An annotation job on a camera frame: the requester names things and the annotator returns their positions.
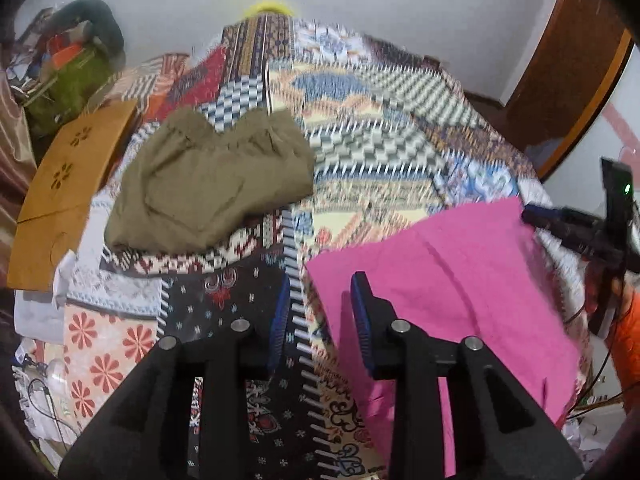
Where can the green storage box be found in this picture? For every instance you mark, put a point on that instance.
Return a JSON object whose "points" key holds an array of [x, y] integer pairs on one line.
{"points": [[70, 85]]}

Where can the white wardrobe sliding door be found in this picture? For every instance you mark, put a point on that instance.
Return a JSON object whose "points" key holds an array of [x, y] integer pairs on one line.
{"points": [[620, 125]]}

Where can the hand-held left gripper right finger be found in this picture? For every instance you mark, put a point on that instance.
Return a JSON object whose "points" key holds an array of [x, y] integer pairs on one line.
{"points": [[361, 325]]}

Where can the striped bedsheet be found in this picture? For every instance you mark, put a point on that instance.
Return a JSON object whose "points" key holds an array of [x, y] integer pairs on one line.
{"points": [[145, 80]]}

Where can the orange cardboard box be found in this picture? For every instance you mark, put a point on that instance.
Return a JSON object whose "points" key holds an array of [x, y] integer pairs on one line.
{"points": [[65, 52]]}

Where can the wooden folding lap tray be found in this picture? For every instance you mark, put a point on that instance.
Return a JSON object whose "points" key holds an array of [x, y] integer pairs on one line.
{"points": [[60, 200]]}

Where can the striped brown curtain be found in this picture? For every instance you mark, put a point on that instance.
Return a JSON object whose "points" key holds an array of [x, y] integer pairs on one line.
{"points": [[10, 170]]}

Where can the brown wooden door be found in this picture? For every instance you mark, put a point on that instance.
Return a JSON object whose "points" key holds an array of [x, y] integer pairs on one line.
{"points": [[565, 60]]}

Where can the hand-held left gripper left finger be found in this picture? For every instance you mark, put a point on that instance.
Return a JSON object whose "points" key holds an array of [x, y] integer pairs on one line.
{"points": [[280, 325]]}

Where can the pile of papers and bags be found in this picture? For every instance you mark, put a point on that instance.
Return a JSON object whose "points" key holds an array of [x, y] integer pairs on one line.
{"points": [[35, 35]]}

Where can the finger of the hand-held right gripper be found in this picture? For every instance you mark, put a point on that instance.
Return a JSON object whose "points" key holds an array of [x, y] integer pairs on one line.
{"points": [[590, 250], [550, 216]]}

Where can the patchwork printed blanket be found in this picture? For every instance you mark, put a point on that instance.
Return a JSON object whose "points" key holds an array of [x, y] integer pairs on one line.
{"points": [[380, 125]]}

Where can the pink pants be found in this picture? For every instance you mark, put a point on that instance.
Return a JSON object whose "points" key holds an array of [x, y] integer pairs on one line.
{"points": [[450, 270]]}

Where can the olive green pants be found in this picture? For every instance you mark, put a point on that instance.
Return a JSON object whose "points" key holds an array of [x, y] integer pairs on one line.
{"points": [[200, 185]]}

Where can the yellow foam tube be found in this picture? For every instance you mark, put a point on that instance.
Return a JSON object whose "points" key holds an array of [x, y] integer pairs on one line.
{"points": [[267, 7]]}

